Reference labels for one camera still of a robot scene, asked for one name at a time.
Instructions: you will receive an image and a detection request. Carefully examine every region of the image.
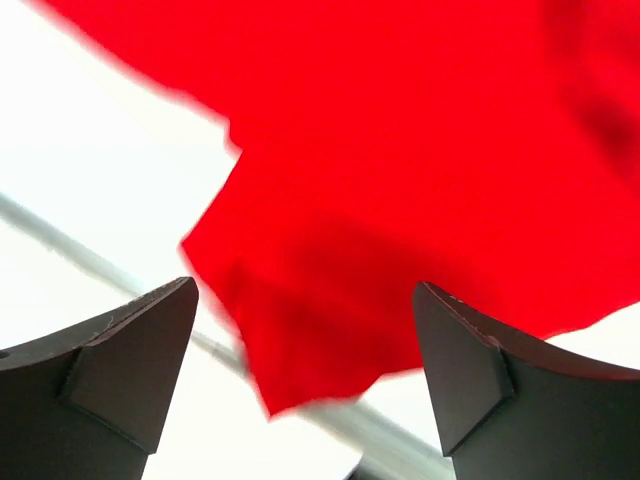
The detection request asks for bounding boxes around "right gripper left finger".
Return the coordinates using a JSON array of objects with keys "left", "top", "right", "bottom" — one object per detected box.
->
[{"left": 1, "top": 277, "right": 198, "bottom": 480}]

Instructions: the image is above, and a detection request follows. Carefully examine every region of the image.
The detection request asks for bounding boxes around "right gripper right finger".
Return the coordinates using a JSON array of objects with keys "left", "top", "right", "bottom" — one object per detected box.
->
[{"left": 413, "top": 283, "right": 639, "bottom": 480}]

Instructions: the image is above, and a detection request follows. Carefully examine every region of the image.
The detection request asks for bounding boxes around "red t shirt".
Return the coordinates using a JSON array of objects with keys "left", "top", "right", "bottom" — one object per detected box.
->
[{"left": 51, "top": 1, "right": 639, "bottom": 415}]

